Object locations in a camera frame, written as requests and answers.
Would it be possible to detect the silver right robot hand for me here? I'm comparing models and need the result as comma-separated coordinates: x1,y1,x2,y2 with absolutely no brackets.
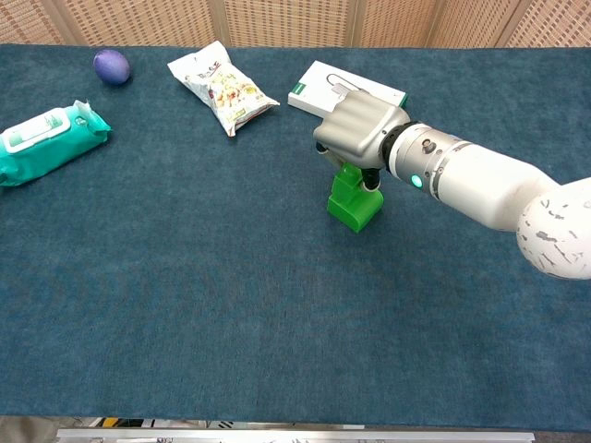
312,81,412,192

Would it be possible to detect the large green toy block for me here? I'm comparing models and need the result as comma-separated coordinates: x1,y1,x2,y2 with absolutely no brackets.
326,186,385,233

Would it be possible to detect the white USB hub box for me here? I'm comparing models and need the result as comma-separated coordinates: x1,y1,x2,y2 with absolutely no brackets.
286,59,409,122

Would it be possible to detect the woven bamboo folding screen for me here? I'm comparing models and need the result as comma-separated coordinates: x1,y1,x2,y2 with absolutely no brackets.
0,0,591,49

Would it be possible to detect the white snack bag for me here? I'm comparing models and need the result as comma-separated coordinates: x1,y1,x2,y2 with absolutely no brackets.
166,40,282,138

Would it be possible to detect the dark teal table cloth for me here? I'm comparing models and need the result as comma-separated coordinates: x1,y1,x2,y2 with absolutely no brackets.
0,42,591,434

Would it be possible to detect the purple egg-shaped ball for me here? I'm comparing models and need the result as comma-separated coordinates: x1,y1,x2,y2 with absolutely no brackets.
92,48,132,87

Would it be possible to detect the green wet wipes pack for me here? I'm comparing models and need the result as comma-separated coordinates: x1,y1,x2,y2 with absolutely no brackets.
0,99,113,188

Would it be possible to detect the aluminium frame rail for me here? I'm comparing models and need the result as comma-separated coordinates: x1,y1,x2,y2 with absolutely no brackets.
55,426,537,443

